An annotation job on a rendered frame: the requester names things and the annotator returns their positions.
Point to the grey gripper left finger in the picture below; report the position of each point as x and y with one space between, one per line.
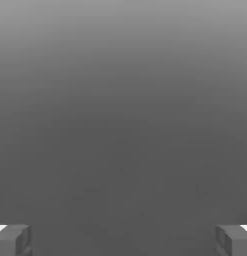
9 242

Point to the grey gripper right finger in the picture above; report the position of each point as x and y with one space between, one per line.
237 242

